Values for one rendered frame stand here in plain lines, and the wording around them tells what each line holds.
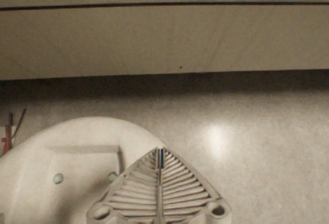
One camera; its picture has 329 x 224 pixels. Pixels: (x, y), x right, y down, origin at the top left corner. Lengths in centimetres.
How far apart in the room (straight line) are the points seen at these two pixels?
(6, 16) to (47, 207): 50
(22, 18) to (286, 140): 117
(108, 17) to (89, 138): 31
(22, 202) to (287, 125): 117
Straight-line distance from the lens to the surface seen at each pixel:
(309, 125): 115
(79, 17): 43
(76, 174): 52
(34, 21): 49
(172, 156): 17
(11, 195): 54
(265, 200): 94
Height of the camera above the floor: 75
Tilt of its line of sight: 73 degrees down
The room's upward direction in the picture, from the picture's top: 4 degrees clockwise
